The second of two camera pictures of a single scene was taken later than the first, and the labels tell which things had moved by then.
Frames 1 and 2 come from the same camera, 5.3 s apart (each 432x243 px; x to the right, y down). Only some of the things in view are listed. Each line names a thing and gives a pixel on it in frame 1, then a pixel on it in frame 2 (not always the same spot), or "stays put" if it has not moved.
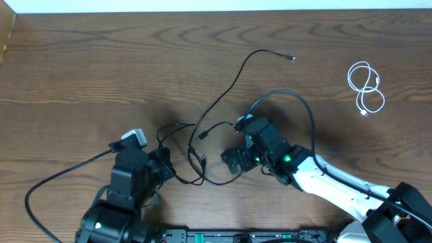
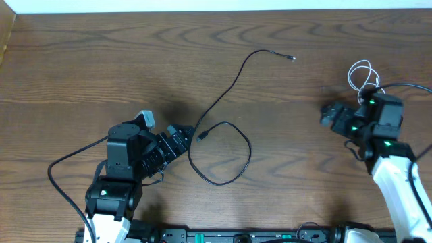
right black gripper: x=233 y=160 to x=345 y=114
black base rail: x=302 y=236 stays put
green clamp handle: x=199 y=237 stays put
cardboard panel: x=7 y=17 stays put
